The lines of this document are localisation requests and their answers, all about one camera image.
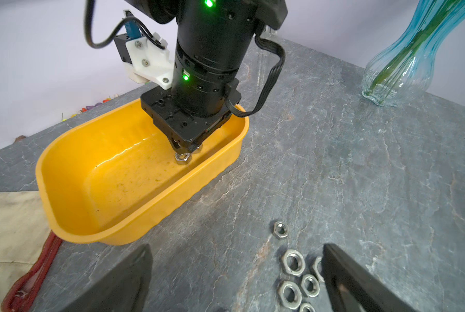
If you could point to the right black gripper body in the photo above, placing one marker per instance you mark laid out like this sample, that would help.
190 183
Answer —
212 40

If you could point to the beige work glove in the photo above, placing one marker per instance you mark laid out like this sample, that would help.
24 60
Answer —
27 249

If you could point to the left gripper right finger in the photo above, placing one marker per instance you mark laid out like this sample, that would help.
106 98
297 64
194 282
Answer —
351 287

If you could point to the yellow plastic storage box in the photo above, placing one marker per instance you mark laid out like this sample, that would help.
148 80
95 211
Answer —
113 178

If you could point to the blue glass vase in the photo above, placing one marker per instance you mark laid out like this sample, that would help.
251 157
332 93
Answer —
404 71

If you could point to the steel hex nut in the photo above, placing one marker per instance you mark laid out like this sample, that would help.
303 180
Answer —
280 230
310 286
293 263
306 307
183 158
289 295
317 269

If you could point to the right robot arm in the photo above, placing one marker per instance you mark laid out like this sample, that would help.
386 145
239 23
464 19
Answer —
268 14

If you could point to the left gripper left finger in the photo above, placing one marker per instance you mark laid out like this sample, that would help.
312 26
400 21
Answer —
124 288

